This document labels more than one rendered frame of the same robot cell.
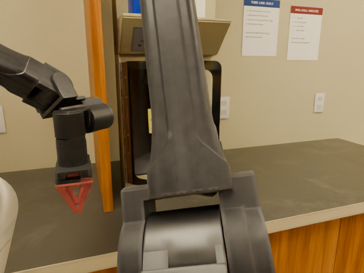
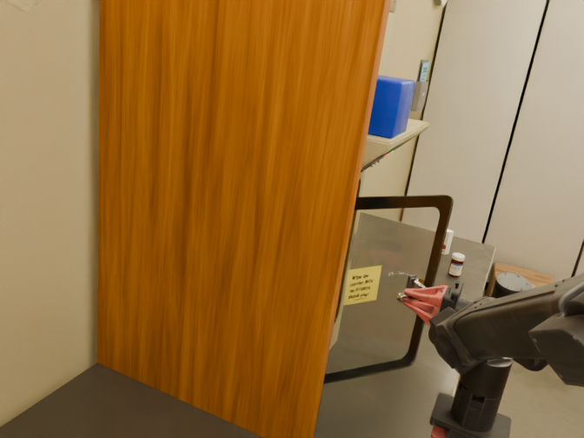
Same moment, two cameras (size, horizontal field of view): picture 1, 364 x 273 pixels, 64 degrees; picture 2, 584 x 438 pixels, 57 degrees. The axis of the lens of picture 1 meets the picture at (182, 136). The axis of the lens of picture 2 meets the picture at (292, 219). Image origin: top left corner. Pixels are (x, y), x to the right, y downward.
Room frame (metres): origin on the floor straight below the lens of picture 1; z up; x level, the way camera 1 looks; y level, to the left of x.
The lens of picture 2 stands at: (0.36, 0.87, 1.66)
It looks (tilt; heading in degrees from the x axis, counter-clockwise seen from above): 20 degrees down; 311
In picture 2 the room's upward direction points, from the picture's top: 8 degrees clockwise
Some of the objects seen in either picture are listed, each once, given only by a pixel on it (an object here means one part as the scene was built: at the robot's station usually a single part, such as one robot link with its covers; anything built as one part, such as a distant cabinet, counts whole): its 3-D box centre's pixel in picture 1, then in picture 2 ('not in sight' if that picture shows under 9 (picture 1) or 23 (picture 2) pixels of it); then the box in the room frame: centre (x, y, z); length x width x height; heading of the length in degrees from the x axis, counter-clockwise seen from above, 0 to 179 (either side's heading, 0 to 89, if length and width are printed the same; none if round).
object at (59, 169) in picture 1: (72, 154); (474, 406); (0.56, 0.22, 1.21); 0.10 x 0.07 x 0.07; 19
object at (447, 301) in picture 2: not in sight; (428, 301); (0.76, -0.01, 1.20); 0.09 x 0.07 x 0.07; 19
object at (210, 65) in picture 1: (169, 129); (372, 292); (0.86, 0.04, 1.19); 0.30 x 0.01 x 0.40; 70
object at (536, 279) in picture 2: not in sight; (520, 294); (1.37, -2.72, 0.14); 0.41 x 0.33 x 0.29; 25
